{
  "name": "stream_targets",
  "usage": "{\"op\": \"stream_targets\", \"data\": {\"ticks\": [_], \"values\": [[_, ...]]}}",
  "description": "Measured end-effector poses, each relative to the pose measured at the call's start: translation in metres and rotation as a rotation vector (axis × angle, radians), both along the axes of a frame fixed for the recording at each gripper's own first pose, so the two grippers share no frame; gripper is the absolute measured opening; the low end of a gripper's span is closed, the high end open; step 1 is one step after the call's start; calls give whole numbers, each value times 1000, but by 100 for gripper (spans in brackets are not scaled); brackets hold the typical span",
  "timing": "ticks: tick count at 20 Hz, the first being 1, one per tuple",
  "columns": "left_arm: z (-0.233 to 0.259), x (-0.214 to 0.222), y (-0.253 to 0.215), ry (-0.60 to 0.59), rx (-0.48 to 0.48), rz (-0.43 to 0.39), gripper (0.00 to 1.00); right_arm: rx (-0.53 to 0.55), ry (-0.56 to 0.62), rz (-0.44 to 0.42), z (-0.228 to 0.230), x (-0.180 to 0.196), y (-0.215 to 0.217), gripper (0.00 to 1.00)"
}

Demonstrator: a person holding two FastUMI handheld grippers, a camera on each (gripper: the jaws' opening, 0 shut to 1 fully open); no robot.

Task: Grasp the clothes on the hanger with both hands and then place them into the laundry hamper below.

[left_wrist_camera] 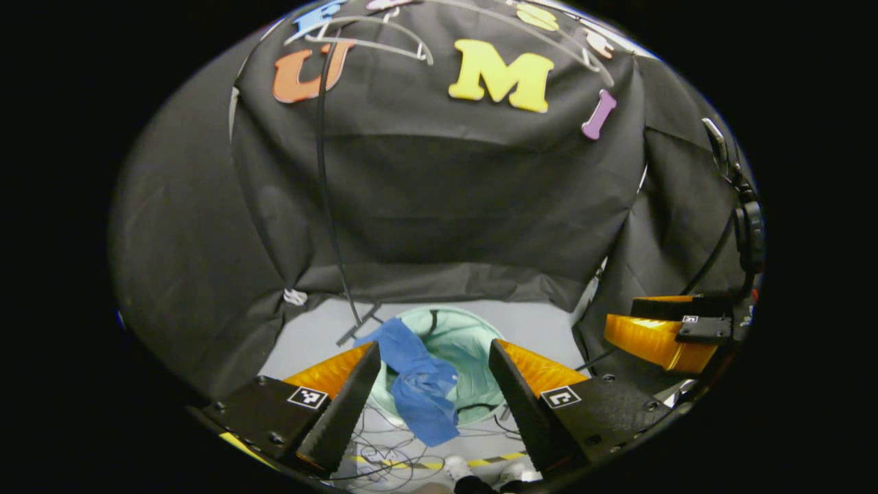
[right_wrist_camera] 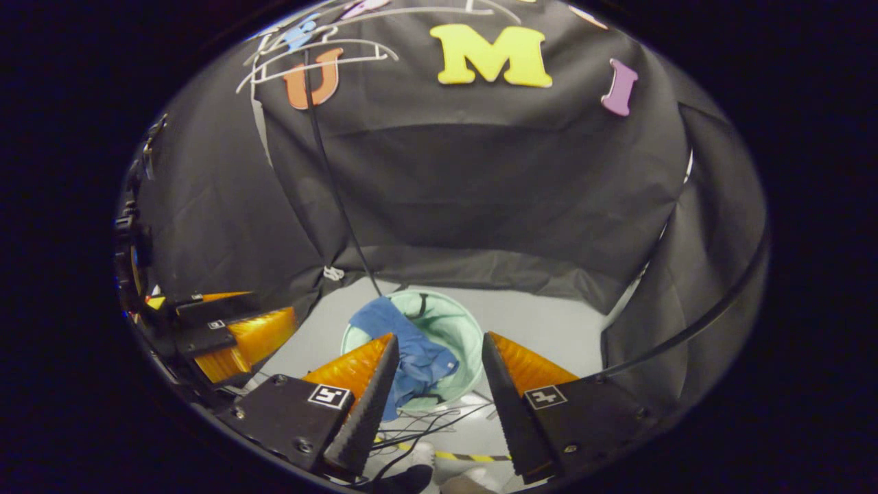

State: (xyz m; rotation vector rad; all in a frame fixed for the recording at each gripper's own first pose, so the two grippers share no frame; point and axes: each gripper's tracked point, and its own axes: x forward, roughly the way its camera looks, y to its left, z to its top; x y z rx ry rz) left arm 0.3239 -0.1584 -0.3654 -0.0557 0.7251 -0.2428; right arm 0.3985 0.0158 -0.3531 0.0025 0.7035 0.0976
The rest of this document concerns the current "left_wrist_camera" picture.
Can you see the white plastic hanger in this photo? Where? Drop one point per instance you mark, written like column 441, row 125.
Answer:
column 579, row 55
column 363, row 45

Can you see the person's white shoe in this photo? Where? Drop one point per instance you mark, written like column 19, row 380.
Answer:
column 521, row 473
column 457, row 468

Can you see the green laundry hamper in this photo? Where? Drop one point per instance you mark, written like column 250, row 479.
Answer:
column 473, row 350

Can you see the yellow black floor tape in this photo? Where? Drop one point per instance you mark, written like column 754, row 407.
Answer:
column 425, row 464

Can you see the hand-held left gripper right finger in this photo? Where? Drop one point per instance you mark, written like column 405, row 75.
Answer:
column 521, row 405

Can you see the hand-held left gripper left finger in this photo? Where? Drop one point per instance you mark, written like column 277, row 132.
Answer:
column 346, row 412

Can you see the person's right white shoe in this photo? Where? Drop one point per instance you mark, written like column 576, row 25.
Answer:
column 521, row 473

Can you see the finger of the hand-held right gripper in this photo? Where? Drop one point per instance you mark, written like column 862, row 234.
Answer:
column 651, row 339
column 706, row 305

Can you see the person's left white shoe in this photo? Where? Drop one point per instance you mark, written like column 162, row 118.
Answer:
column 457, row 468

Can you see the small white clip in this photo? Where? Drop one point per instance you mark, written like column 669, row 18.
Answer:
column 295, row 296

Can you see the black clothes rack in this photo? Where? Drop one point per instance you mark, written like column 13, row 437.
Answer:
column 329, row 206

